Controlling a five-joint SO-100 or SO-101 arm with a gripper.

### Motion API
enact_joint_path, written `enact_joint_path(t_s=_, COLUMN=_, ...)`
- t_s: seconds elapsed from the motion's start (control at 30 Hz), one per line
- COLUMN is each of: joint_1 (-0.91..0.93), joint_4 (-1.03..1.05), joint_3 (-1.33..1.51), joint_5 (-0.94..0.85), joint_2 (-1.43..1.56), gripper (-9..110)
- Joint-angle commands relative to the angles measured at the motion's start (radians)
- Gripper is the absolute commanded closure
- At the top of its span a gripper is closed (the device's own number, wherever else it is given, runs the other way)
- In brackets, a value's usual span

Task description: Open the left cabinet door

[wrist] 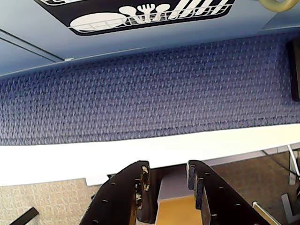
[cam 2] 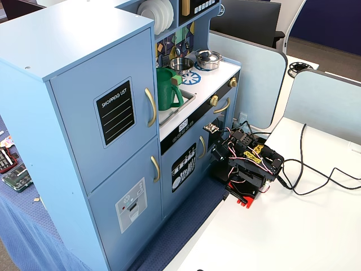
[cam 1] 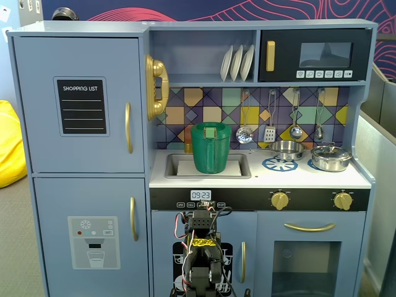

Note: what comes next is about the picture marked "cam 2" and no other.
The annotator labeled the blue wooden toy kitchen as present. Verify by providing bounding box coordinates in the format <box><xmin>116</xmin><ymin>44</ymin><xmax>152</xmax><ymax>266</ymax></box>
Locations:
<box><xmin>0</xmin><ymin>0</ymin><xmax>243</xmax><ymax>271</ymax></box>

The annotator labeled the fridge door with shopping list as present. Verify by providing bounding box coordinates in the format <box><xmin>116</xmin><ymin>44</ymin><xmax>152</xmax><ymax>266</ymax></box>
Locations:
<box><xmin>49</xmin><ymin>27</ymin><xmax>159</xmax><ymax>196</ymax></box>

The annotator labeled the fridge door with dispenser print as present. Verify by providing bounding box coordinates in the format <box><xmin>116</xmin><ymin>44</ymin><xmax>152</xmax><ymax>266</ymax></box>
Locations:
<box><xmin>86</xmin><ymin>136</ymin><xmax>164</xmax><ymax>270</ymax></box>

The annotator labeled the red black bit case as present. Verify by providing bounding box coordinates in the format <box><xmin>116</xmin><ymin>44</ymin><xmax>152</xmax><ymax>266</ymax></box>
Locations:
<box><xmin>0</xmin><ymin>146</ymin><xmax>19</xmax><ymax>174</ymax></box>

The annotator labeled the blue cloth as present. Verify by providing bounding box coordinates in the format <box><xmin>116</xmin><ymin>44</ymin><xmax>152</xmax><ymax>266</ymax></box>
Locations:
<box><xmin>0</xmin><ymin>115</ymin><xmax>228</xmax><ymax>271</ymax></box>

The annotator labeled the green plastic pitcher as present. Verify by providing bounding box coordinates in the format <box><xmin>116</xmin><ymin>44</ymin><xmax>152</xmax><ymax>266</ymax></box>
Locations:
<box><xmin>156</xmin><ymin>67</ymin><xmax>184</xmax><ymax>111</ymax></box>

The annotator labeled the colourful small toy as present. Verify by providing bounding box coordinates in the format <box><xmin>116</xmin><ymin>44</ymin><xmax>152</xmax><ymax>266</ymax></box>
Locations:
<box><xmin>0</xmin><ymin>135</ymin><xmax>15</xmax><ymax>149</ymax></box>

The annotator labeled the red table clamp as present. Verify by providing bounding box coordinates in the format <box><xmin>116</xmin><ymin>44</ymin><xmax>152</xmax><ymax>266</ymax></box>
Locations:
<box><xmin>226</xmin><ymin>181</ymin><xmax>259</xmax><ymax>210</ymax></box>

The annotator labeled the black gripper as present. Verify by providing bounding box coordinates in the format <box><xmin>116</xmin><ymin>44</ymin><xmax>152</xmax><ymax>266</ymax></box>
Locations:
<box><xmin>210</xmin><ymin>131</ymin><xmax>237</xmax><ymax>182</ymax></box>

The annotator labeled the open steel pan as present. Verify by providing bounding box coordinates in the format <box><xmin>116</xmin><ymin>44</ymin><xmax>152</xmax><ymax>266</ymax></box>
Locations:
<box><xmin>169</xmin><ymin>57</ymin><xmax>195</xmax><ymax>76</ymax></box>

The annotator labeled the white curved frame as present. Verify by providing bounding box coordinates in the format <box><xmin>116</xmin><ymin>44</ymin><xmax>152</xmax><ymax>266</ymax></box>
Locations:
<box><xmin>282</xmin><ymin>0</ymin><xmax>307</xmax><ymax>55</ymax></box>

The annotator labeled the black toy microwave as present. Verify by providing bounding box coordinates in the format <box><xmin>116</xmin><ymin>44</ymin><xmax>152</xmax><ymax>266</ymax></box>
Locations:
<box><xmin>179</xmin><ymin>0</ymin><xmax>221</xmax><ymax>27</ymax></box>

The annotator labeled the black monitor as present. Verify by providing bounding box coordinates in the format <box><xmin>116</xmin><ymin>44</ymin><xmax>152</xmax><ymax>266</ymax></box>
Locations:
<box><xmin>209</xmin><ymin>0</ymin><xmax>286</xmax><ymax>49</ymax></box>

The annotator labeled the grey toy sink basin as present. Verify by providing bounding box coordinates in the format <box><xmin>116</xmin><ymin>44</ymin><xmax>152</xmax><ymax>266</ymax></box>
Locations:
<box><xmin>159</xmin><ymin>87</ymin><xmax>197</xmax><ymax>128</ymax></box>

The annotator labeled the black camera cable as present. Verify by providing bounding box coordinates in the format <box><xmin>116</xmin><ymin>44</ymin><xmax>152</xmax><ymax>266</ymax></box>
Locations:
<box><xmin>231</xmin><ymin>120</ymin><xmax>273</xmax><ymax>137</ymax></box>

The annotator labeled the dishwasher door with dish print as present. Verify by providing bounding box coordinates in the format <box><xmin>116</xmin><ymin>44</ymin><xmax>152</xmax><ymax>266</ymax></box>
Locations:
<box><xmin>160</xmin><ymin>128</ymin><xmax>212</xmax><ymax>220</ymax></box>

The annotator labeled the white toy plate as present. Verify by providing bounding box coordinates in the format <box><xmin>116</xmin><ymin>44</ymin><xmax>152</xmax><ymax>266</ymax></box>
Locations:
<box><xmin>166</xmin><ymin>0</ymin><xmax>175</xmax><ymax>29</ymax></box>
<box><xmin>137</xmin><ymin>0</ymin><xmax>163</xmax><ymax>29</ymax></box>
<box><xmin>154</xmin><ymin>0</ymin><xmax>171</xmax><ymax>35</ymax></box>

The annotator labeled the clear box with green parts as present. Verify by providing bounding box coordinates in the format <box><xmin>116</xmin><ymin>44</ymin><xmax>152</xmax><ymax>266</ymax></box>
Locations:
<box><xmin>2</xmin><ymin>164</ymin><xmax>34</xmax><ymax>194</ymax></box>

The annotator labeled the steel pot with lid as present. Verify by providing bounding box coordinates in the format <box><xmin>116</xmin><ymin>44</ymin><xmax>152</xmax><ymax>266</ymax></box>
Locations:
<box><xmin>195</xmin><ymin>50</ymin><xmax>224</xmax><ymax>70</ymax></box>

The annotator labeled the navy partition panel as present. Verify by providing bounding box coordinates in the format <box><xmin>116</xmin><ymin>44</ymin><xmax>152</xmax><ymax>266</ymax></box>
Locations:
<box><xmin>289</xmin><ymin>0</ymin><xmax>361</xmax><ymax>55</ymax></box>

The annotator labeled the oven door with window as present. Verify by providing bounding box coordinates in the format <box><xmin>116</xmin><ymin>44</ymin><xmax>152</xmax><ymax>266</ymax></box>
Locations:
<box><xmin>207</xmin><ymin>87</ymin><xmax>240</xmax><ymax>142</ymax></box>

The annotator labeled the light blue divider panel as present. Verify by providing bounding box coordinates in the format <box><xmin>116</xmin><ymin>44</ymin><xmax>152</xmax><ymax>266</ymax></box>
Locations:
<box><xmin>208</xmin><ymin>30</ymin><xmax>288</xmax><ymax>131</ymax></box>
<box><xmin>281</xmin><ymin>68</ymin><xmax>361</xmax><ymax>148</ymax></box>

